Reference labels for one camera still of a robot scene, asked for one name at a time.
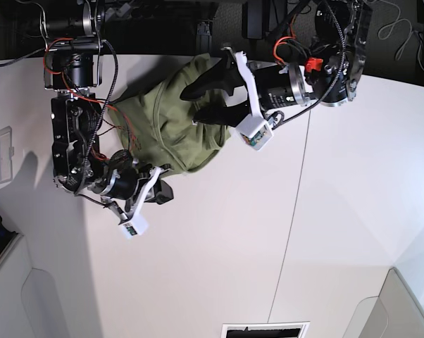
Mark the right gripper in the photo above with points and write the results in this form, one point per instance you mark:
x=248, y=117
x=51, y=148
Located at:
x=126, y=190

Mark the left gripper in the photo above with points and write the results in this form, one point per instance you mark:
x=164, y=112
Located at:
x=229, y=73

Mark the green t-shirt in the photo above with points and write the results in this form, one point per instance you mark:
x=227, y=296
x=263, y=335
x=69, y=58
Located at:
x=163, y=123

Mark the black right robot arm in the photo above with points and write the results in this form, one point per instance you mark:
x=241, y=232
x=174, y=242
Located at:
x=72, y=31

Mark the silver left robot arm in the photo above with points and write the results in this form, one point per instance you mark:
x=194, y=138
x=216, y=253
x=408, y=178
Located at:
x=327, y=72

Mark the clear plastic tray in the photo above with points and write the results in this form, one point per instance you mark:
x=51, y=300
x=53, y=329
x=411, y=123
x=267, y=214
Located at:
x=6, y=155

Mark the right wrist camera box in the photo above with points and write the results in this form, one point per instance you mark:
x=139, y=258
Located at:
x=136, y=226

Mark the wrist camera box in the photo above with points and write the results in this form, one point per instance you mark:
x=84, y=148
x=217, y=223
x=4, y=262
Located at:
x=255, y=131
x=136, y=226

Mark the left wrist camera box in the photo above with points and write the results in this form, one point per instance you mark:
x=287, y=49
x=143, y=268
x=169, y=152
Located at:
x=255, y=131

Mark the aluminium frame post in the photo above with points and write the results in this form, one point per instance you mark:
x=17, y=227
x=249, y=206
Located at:
x=203, y=37

